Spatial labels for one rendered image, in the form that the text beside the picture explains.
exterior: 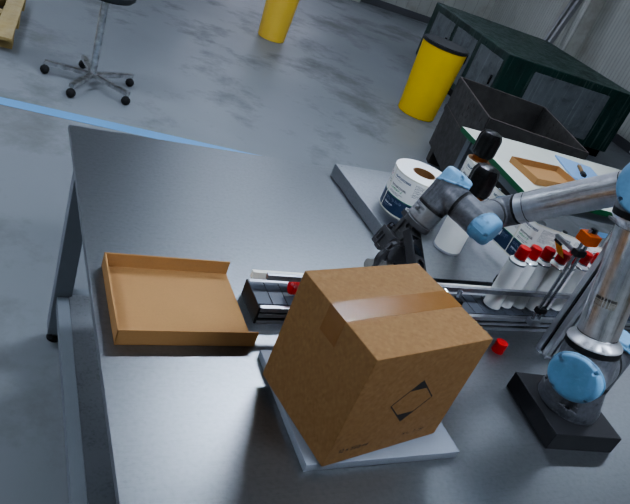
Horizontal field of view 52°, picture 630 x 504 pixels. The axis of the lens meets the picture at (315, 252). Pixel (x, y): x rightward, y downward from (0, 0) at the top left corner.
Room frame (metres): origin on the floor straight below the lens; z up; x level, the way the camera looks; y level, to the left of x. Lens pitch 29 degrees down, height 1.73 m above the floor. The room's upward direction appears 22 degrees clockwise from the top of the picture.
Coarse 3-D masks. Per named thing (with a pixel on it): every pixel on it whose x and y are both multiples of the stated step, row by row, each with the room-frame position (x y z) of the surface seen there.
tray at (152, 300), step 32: (128, 256) 1.20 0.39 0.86; (160, 256) 1.24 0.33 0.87; (128, 288) 1.13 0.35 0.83; (160, 288) 1.17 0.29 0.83; (192, 288) 1.22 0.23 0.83; (224, 288) 1.27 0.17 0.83; (128, 320) 1.03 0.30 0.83; (160, 320) 1.07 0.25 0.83; (192, 320) 1.11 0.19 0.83; (224, 320) 1.15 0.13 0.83
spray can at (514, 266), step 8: (520, 248) 1.62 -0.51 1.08; (528, 248) 1.63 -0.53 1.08; (512, 256) 1.62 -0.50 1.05; (520, 256) 1.61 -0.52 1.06; (504, 264) 1.63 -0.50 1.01; (512, 264) 1.60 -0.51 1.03; (520, 264) 1.60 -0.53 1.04; (504, 272) 1.61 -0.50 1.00; (512, 272) 1.60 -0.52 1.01; (520, 272) 1.61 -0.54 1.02; (496, 280) 1.62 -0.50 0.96; (504, 280) 1.60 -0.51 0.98; (512, 280) 1.60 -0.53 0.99; (504, 288) 1.60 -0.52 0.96; (488, 296) 1.61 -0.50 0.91; (496, 296) 1.60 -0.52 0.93; (504, 296) 1.60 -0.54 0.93; (488, 304) 1.60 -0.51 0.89; (496, 304) 1.60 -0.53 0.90
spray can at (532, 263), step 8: (536, 248) 1.65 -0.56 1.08; (528, 256) 1.65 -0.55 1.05; (536, 256) 1.64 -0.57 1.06; (528, 264) 1.63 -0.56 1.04; (536, 264) 1.65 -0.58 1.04; (528, 272) 1.64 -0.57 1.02; (520, 280) 1.63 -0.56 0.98; (512, 288) 1.64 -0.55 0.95; (520, 288) 1.64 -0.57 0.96; (512, 296) 1.64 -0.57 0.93; (504, 304) 1.63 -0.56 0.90; (512, 304) 1.65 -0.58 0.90
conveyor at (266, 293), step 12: (252, 288) 1.25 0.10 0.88; (264, 288) 1.26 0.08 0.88; (276, 288) 1.28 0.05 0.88; (264, 300) 1.22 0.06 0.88; (276, 300) 1.24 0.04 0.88; (288, 300) 1.26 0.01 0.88; (468, 300) 1.60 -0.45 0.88; (480, 300) 1.63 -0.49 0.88; (468, 312) 1.54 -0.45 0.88; (480, 312) 1.56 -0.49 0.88; (492, 312) 1.59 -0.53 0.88; (504, 312) 1.62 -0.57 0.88; (516, 312) 1.65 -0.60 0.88; (528, 312) 1.68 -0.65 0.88; (552, 312) 1.74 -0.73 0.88
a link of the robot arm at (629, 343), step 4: (624, 332) 1.33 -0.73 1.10; (624, 336) 1.30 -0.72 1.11; (628, 336) 1.32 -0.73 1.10; (620, 340) 1.26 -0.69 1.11; (624, 340) 1.28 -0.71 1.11; (628, 340) 1.29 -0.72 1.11; (624, 344) 1.26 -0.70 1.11; (628, 344) 1.26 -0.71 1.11; (624, 348) 1.26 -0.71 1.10; (628, 348) 1.26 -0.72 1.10; (624, 352) 1.26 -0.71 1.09; (628, 352) 1.26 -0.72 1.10; (624, 356) 1.26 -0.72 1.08; (628, 356) 1.26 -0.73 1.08; (620, 360) 1.24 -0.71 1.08; (624, 360) 1.26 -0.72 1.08; (628, 360) 1.27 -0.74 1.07; (620, 364) 1.23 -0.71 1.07; (624, 364) 1.25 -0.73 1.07; (628, 364) 1.27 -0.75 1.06; (620, 368) 1.23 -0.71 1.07; (624, 368) 1.26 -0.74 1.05; (620, 372) 1.24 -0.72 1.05; (616, 380) 1.28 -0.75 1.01; (612, 384) 1.27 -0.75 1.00; (608, 388) 1.27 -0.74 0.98
